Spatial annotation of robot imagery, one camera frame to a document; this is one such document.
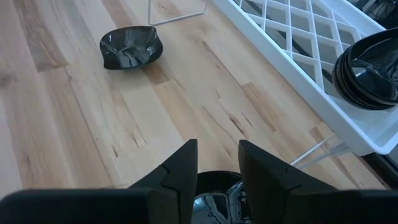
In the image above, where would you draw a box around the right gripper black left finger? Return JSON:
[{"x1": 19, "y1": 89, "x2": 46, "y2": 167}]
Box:
[{"x1": 129, "y1": 139, "x2": 199, "y2": 224}]

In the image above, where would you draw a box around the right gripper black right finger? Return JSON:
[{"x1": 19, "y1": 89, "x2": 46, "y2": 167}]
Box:
[{"x1": 238, "y1": 139, "x2": 336, "y2": 224}]

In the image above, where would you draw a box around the black leaf-shaped mini plate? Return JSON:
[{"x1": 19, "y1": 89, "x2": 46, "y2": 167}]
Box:
[
  {"x1": 191, "y1": 170, "x2": 251, "y2": 224},
  {"x1": 99, "y1": 26, "x2": 164, "y2": 70}
]

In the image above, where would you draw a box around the white lattice shelf rack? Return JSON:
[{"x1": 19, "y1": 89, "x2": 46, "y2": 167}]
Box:
[{"x1": 148, "y1": 0, "x2": 398, "y2": 170}]

